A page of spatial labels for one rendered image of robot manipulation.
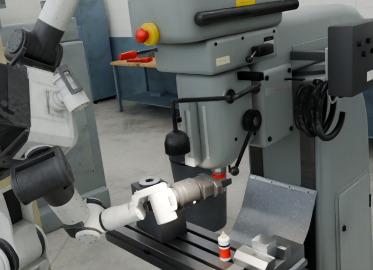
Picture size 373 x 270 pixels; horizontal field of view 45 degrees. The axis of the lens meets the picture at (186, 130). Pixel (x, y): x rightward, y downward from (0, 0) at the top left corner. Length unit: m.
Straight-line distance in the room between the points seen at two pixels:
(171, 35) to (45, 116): 0.44
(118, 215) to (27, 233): 0.43
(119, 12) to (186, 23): 7.55
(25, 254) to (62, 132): 0.58
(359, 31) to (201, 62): 0.47
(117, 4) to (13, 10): 3.03
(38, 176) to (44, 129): 0.14
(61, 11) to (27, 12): 9.61
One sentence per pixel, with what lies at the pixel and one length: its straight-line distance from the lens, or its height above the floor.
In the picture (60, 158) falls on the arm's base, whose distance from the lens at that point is 1.27.
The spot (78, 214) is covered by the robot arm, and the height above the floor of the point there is 1.24.
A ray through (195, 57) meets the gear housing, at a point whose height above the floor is 1.68.
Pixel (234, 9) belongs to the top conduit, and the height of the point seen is 1.80.
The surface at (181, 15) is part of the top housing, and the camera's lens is 1.17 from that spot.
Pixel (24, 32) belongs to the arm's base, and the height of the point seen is 1.79.
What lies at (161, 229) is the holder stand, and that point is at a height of 1.00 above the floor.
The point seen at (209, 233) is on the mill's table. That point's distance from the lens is 1.82.
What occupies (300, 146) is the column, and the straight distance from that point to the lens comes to 1.74.
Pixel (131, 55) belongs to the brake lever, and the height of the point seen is 1.70.
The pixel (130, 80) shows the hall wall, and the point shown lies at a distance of 8.77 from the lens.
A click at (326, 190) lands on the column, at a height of 1.09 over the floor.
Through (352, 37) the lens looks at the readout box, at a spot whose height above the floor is 1.69.
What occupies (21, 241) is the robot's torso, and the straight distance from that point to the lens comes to 1.74.
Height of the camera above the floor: 1.85
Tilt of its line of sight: 17 degrees down
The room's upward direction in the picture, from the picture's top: 6 degrees counter-clockwise
